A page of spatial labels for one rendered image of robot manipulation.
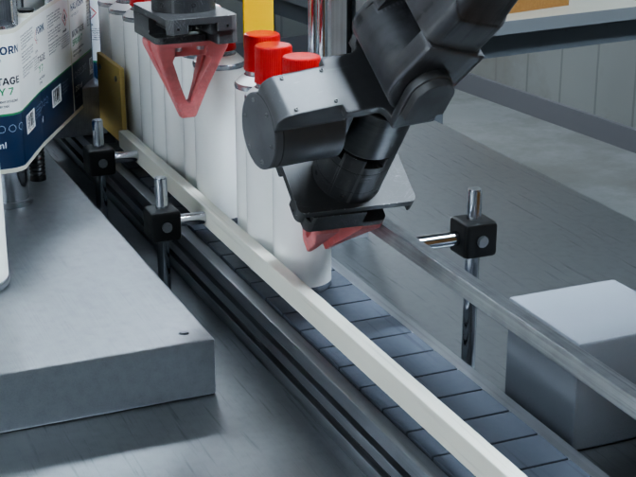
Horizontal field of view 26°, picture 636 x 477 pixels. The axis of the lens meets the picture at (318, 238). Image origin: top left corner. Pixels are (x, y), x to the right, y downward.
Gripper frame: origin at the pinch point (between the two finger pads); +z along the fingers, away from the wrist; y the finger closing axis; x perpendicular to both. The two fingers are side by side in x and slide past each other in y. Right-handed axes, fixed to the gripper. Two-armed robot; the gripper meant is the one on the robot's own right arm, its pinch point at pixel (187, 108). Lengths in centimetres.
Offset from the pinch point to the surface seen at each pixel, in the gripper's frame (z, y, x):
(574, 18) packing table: 24, -134, 134
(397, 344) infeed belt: 14.0, 27.5, 7.5
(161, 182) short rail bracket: 7.0, -0.9, -2.6
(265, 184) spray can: 5.2, 9.3, 3.8
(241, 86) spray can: -2.3, 3.3, 4.1
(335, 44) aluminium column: -2.8, -8.7, 18.9
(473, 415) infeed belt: 14.2, 40.8, 6.9
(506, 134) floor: 99, -297, 221
